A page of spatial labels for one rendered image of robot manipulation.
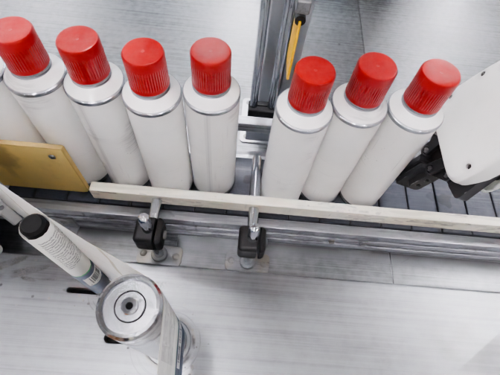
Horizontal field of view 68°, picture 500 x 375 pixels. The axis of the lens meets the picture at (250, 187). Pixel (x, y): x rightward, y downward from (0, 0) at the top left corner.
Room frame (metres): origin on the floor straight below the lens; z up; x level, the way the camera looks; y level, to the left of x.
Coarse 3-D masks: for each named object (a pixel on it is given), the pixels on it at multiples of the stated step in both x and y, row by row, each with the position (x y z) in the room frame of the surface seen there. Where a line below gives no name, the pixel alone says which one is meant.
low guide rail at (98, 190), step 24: (96, 192) 0.17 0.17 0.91; (120, 192) 0.18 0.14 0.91; (144, 192) 0.18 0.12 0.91; (168, 192) 0.18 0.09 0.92; (192, 192) 0.19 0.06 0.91; (312, 216) 0.19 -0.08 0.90; (336, 216) 0.19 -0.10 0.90; (360, 216) 0.19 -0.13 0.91; (384, 216) 0.20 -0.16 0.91; (408, 216) 0.20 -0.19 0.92; (432, 216) 0.20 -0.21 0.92; (456, 216) 0.21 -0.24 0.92; (480, 216) 0.21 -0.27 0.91
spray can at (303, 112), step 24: (312, 72) 0.22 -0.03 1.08; (288, 96) 0.22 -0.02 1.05; (312, 96) 0.21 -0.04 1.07; (288, 120) 0.21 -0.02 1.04; (312, 120) 0.21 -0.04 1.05; (288, 144) 0.20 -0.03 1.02; (312, 144) 0.20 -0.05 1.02; (264, 168) 0.22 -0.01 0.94; (288, 168) 0.20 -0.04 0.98; (264, 192) 0.21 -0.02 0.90; (288, 192) 0.20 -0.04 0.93
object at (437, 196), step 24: (240, 168) 0.25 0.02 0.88; (24, 192) 0.17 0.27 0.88; (48, 192) 0.18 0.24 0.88; (72, 192) 0.18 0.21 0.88; (240, 192) 0.22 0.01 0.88; (408, 192) 0.25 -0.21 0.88; (432, 192) 0.26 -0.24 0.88; (480, 192) 0.27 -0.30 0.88; (240, 216) 0.19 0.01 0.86; (264, 216) 0.19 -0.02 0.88; (288, 216) 0.20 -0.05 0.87
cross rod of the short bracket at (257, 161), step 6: (258, 156) 0.25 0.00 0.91; (252, 162) 0.25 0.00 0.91; (258, 162) 0.24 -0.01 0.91; (252, 168) 0.24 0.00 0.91; (258, 168) 0.24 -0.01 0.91; (252, 174) 0.23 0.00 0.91; (258, 174) 0.23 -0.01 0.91; (252, 180) 0.22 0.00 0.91; (258, 180) 0.22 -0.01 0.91; (252, 186) 0.21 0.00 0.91; (258, 186) 0.21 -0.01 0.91; (252, 192) 0.20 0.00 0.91; (258, 192) 0.21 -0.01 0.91; (252, 210) 0.18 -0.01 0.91; (258, 210) 0.18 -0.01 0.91; (252, 216) 0.17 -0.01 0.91; (258, 216) 0.18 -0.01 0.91; (252, 222) 0.16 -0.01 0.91
